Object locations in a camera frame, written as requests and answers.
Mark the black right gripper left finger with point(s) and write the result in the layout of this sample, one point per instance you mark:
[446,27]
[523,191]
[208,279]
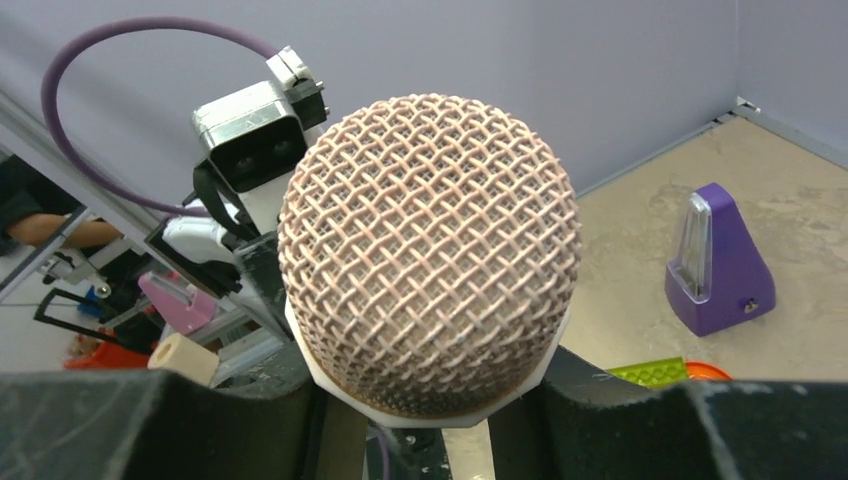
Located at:
[152,424]

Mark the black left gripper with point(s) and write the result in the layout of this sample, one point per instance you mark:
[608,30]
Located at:
[257,262]

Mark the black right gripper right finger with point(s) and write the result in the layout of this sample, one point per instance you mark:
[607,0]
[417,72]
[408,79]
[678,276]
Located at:
[584,423]

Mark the pink microphone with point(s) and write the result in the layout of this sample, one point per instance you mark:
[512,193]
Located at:
[429,247]

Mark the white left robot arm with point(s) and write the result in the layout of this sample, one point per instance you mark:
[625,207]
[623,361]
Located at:
[202,251]

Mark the lime long toy brick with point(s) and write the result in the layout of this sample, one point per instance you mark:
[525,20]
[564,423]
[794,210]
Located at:
[655,374]

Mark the orange curved track piece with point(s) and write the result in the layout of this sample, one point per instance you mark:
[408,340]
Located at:
[704,371]

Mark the purple metronome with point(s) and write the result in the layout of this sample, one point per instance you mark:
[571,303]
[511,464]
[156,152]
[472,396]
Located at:
[716,277]

